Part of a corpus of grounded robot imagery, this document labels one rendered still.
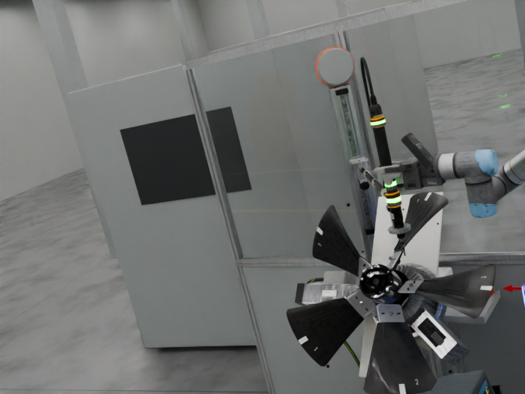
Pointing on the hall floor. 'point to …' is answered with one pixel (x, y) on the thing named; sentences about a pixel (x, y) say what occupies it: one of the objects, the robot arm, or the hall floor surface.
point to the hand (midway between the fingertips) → (378, 166)
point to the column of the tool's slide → (349, 167)
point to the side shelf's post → (460, 339)
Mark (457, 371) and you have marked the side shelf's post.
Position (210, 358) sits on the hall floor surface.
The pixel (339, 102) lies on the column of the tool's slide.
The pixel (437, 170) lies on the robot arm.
